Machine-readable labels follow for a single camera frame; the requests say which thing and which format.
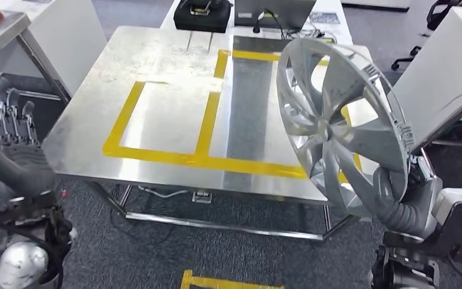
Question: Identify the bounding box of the silver plastic wheel hubcap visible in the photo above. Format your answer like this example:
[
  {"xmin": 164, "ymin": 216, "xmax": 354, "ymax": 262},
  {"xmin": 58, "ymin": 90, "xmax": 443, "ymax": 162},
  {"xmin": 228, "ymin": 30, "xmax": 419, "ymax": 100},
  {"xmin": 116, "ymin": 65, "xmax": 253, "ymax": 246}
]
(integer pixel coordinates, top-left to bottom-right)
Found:
[{"xmin": 277, "ymin": 37, "xmax": 415, "ymax": 220}]

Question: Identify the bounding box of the steel workbench table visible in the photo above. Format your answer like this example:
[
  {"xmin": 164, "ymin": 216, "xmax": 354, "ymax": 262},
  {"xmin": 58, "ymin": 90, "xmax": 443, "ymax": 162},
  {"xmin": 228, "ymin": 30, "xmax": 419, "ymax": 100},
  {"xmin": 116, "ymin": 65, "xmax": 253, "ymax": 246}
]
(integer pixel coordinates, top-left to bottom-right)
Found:
[
  {"xmin": 43, "ymin": 25, "xmax": 391, "ymax": 242},
  {"xmin": 0, "ymin": 10, "xmax": 72, "ymax": 105}
]

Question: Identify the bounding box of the black office chair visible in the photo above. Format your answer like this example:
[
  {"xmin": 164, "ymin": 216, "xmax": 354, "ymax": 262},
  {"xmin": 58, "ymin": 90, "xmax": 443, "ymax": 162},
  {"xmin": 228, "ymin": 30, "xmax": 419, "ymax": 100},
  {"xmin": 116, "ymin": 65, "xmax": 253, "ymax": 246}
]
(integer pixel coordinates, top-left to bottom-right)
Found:
[{"xmin": 390, "ymin": 0, "xmax": 462, "ymax": 72}]

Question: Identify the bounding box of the white floor cable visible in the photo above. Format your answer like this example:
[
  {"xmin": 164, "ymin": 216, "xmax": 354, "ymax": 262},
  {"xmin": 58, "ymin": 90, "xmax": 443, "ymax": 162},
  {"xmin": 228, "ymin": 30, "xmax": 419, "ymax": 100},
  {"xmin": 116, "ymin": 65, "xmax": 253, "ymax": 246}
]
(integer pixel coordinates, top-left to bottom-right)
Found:
[{"xmin": 138, "ymin": 185, "xmax": 192, "ymax": 199}]

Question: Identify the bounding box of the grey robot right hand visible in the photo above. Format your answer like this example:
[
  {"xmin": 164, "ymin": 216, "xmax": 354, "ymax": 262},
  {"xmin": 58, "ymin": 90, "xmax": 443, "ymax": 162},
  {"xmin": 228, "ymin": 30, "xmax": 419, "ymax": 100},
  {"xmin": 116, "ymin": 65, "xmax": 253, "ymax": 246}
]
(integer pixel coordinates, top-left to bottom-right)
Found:
[{"xmin": 374, "ymin": 154, "xmax": 443, "ymax": 222}]

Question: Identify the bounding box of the printed paper sheet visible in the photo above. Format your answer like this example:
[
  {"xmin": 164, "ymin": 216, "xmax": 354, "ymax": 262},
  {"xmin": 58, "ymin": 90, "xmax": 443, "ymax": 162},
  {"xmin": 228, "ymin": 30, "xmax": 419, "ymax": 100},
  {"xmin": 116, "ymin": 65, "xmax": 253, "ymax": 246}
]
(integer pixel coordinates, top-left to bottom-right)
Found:
[{"xmin": 310, "ymin": 11, "xmax": 341, "ymax": 25}]

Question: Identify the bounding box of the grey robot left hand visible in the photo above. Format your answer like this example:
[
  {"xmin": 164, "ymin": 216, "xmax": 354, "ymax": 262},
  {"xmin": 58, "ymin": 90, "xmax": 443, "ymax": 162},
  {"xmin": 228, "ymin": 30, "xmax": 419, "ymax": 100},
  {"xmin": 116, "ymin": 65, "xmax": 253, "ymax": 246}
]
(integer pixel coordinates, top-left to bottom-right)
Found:
[{"xmin": 0, "ymin": 78, "xmax": 57, "ymax": 199}]

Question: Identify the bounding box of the black cable bundle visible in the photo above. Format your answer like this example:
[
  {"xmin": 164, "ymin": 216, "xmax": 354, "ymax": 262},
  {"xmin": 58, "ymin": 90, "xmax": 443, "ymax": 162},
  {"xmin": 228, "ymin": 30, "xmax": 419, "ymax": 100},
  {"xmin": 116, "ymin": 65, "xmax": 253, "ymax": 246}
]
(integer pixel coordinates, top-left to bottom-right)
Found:
[{"xmin": 254, "ymin": 8, "xmax": 337, "ymax": 43}]

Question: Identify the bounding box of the black equipment case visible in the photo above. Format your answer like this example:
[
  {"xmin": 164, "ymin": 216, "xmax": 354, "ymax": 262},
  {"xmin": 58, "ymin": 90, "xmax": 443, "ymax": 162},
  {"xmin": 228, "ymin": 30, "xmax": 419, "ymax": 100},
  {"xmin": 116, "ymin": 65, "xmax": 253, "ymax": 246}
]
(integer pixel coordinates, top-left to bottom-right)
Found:
[{"xmin": 173, "ymin": 0, "xmax": 233, "ymax": 34}]

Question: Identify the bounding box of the grey laptop computer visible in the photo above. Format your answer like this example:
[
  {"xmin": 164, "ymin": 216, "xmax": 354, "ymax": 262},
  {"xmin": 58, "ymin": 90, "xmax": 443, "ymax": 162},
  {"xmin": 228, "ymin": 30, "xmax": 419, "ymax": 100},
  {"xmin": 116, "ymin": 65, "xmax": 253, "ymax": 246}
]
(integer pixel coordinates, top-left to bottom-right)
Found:
[{"xmin": 234, "ymin": 0, "xmax": 318, "ymax": 31}]

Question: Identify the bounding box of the yellow floor tape square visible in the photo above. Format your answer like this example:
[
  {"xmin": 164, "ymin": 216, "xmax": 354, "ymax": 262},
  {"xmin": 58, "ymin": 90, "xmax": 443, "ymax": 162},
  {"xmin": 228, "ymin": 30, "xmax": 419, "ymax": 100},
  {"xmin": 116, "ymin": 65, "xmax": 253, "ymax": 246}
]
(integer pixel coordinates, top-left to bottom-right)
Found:
[{"xmin": 180, "ymin": 270, "xmax": 286, "ymax": 289}]

